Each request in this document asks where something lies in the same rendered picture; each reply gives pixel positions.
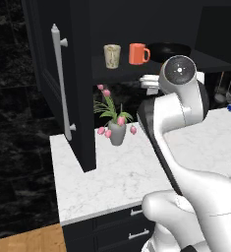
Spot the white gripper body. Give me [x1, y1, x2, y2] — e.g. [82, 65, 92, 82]
[139, 74, 161, 90]

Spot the black cabinet door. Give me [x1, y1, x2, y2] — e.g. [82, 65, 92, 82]
[195, 5, 231, 64]
[21, 0, 97, 173]

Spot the black base cabinet panel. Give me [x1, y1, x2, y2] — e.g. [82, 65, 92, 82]
[61, 218, 96, 252]

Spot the orange mug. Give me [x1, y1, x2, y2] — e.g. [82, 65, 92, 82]
[128, 42, 151, 66]

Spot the black bowl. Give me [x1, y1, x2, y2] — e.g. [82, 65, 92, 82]
[145, 41, 193, 64]

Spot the beige marbled glass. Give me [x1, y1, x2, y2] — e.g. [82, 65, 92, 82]
[102, 43, 122, 70]

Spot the grey vase with pink tulips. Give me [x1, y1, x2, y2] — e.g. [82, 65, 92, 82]
[92, 84, 139, 148]

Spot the grey hanging ladle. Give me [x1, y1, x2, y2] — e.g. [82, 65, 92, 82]
[213, 71, 227, 104]

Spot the grey hanging spoon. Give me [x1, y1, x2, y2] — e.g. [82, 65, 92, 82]
[225, 72, 231, 103]

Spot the black drawer front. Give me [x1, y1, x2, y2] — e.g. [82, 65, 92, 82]
[92, 221, 156, 252]
[92, 205, 147, 229]

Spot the black wall cabinet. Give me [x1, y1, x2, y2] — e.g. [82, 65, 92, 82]
[87, 0, 231, 87]

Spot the grey cabinet door handle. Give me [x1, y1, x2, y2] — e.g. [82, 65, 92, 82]
[50, 23, 78, 143]

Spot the silver drawer handle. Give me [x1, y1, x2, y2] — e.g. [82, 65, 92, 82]
[127, 228, 151, 241]
[129, 208, 144, 218]

